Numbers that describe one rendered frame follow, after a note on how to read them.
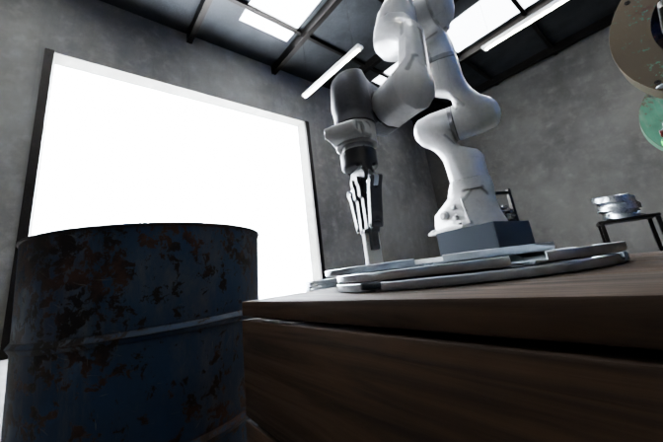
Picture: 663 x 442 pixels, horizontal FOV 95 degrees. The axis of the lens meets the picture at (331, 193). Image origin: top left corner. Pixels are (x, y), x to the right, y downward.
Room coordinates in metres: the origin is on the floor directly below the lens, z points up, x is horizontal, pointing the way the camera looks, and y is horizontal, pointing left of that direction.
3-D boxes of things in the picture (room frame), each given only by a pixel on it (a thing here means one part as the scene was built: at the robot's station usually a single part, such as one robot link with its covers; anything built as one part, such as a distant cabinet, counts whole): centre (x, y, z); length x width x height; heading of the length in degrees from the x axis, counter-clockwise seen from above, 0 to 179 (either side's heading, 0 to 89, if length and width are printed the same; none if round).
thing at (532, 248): (0.44, -0.12, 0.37); 0.29 x 0.29 x 0.01
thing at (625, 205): (2.86, -2.66, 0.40); 0.45 x 0.40 x 0.79; 143
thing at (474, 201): (0.92, -0.39, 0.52); 0.22 x 0.19 x 0.14; 33
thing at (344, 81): (0.61, -0.10, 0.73); 0.18 x 0.10 x 0.13; 116
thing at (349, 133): (0.56, -0.05, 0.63); 0.13 x 0.12 x 0.05; 109
